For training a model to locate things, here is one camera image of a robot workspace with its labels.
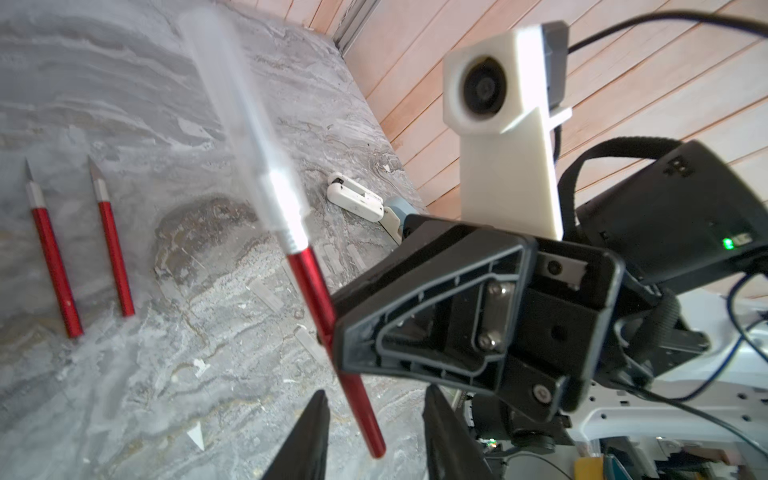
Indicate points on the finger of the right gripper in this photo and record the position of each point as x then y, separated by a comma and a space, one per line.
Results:
442, 307

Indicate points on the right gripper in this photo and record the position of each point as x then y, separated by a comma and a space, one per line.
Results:
650, 219

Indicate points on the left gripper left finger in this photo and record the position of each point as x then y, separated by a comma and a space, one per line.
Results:
303, 455

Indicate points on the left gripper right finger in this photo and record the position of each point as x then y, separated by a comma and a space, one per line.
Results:
450, 451

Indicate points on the red carving knife steep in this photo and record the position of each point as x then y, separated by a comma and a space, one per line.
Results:
52, 256

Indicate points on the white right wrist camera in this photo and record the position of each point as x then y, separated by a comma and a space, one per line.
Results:
502, 96

